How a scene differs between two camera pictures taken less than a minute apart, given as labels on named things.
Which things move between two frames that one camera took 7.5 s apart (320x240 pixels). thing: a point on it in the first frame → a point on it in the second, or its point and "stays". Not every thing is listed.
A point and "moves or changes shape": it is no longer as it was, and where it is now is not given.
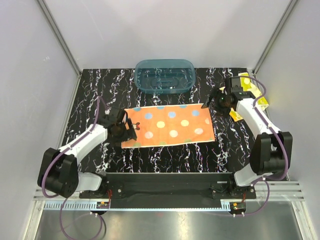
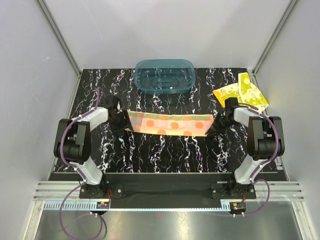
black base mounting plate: (170, 190) stays
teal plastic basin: (165, 76) stays
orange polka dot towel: (170, 125) moves or changes shape
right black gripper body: (221, 102) → (223, 122)
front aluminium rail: (281, 190) stays
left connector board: (103, 204) stays
